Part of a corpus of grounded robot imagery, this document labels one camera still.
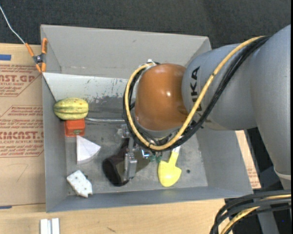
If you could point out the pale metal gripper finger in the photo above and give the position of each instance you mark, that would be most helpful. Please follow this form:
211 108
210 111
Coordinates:
123 131
130 166

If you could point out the dark brown cup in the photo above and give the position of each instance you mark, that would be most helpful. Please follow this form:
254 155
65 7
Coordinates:
113 169

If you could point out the white wedge block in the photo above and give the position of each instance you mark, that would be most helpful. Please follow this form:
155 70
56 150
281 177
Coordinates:
85 150

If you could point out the orange-red small box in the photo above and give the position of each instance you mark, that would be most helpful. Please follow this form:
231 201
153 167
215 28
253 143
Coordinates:
74 127

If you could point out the white dotted block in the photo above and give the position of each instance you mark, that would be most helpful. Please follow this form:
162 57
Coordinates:
79 183

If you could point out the yellow-green toy squash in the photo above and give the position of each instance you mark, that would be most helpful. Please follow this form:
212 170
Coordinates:
70 108

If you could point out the grey metal bin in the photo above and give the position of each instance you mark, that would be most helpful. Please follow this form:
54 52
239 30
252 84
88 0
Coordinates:
107 55

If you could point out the brown cardboard board red print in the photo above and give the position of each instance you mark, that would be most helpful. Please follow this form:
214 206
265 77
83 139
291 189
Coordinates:
19 174

